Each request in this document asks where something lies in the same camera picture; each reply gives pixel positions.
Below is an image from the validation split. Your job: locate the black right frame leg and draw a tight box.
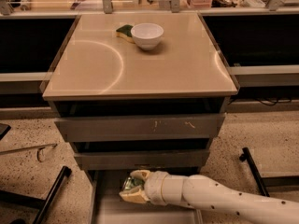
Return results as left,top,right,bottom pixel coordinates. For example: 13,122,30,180
239,147,299,197

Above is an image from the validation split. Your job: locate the black frame leg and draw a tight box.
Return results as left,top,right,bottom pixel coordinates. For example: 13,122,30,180
0,166,72,224
239,147,299,197

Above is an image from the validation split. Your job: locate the green yellow sponge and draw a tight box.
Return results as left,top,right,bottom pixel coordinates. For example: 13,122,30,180
116,24,134,43

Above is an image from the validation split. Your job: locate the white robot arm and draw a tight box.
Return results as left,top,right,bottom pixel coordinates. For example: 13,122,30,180
120,170,299,224

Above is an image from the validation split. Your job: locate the bottom grey drawer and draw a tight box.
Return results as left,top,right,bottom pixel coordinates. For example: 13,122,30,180
89,170,204,224

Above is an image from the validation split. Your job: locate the top grey drawer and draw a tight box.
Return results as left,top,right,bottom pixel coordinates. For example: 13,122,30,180
54,114,225,143

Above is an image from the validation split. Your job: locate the white bowl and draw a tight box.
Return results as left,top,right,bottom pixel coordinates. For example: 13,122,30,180
131,23,164,50

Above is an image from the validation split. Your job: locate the black left frame leg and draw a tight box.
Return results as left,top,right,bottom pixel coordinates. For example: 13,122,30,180
0,166,72,224

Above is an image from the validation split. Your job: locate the middle grey drawer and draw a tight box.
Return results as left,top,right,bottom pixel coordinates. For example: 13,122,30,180
74,149,209,170

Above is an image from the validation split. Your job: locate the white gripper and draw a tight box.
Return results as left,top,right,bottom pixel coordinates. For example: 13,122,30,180
120,170,168,205

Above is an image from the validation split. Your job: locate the grey drawer cabinet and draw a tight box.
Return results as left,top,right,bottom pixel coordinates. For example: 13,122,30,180
39,12,241,224

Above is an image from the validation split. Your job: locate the green can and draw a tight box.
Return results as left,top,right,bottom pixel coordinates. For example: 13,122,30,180
122,176,144,192

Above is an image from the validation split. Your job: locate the grey drawer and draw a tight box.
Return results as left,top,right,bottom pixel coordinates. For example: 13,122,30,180
74,149,209,170
89,170,204,224
54,114,225,143

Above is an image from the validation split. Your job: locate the cable on floor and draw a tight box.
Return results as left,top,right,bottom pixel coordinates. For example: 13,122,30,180
0,143,58,163

